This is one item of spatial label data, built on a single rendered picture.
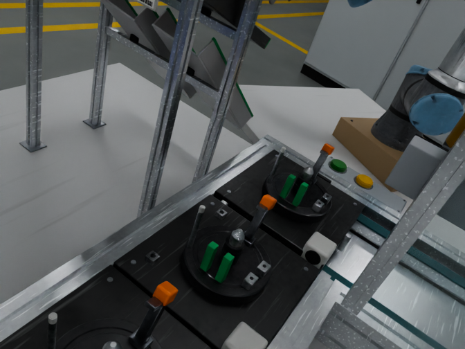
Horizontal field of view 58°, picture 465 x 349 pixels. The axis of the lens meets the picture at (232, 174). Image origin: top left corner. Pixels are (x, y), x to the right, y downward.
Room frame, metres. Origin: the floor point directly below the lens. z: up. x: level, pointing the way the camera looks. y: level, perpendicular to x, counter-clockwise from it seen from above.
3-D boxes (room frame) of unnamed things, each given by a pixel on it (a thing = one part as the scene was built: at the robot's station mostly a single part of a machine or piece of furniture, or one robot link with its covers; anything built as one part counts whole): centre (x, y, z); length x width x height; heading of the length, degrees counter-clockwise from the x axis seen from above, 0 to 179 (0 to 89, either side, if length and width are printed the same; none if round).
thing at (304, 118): (1.19, -0.39, 0.84); 0.90 x 0.70 x 0.03; 39
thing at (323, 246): (0.57, -0.19, 0.97); 0.05 x 0.05 x 0.04; 68
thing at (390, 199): (0.86, -0.30, 0.93); 0.21 x 0.07 x 0.06; 68
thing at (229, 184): (0.70, -0.14, 0.96); 0.24 x 0.24 x 0.02; 68
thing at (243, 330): (0.46, -0.04, 1.01); 0.24 x 0.24 x 0.13; 68
